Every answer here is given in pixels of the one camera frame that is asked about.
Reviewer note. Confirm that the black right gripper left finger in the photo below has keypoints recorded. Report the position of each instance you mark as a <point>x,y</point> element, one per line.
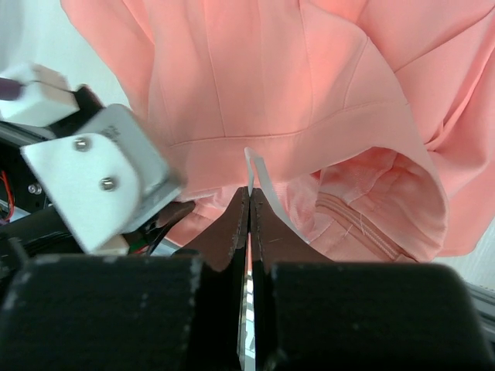
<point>207,309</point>

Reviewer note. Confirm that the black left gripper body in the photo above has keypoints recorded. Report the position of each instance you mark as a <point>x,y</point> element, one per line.
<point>105,194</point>

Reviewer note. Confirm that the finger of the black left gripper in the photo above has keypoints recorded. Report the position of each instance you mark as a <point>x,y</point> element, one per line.
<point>167,219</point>

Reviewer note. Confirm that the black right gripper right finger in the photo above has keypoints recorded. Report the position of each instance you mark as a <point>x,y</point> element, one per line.
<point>272,242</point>

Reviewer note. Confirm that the pink skirt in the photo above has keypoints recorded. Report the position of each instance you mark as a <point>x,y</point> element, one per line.
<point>375,119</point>

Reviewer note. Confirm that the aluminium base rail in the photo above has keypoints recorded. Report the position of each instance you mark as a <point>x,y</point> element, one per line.
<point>483,298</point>

